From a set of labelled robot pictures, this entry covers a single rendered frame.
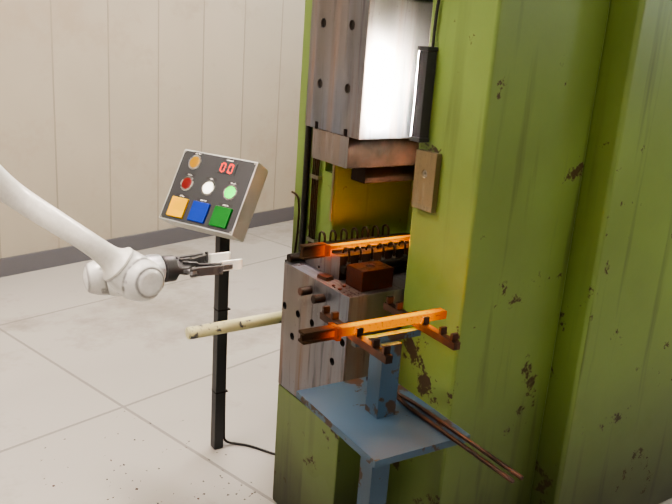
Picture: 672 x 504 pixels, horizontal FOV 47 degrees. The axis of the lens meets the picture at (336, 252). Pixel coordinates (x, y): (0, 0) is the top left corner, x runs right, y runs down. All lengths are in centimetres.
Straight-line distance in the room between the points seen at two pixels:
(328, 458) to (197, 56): 394
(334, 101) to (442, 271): 61
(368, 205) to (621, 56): 97
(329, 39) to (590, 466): 164
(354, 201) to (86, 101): 303
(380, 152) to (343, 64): 29
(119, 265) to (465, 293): 94
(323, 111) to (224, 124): 374
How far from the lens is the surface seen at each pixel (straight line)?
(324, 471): 259
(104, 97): 548
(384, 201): 278
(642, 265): 262
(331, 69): 238
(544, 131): 225
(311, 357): 250
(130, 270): 194
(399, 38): 232
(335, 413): 210
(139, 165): 570
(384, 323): 200
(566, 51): 227
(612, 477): 296
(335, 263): 241
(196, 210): 279
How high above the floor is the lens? 168
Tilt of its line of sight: 16 degrees down
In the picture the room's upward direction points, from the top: 4 degrees clockwise
